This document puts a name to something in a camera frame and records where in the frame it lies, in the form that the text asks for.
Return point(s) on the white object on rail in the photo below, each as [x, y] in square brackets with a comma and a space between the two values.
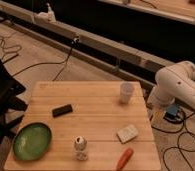
[49, 15]

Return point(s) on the orange carrot toy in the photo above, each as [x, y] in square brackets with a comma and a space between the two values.
[124, 159]

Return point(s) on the blue box on floor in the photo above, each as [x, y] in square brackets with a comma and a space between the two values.
[172, 112]

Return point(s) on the green round plate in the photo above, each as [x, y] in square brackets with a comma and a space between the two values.
[32, 141]

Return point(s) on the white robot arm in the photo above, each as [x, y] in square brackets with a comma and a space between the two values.
[176, 81]

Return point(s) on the black rectangular block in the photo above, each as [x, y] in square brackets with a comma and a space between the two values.
[62, 110]

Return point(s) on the black office chair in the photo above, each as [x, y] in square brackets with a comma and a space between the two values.
[9, 89]

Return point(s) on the white sponge block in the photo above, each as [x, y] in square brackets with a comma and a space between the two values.
[127, 133]

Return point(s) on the long metal rail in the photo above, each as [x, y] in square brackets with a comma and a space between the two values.
[135, 41]

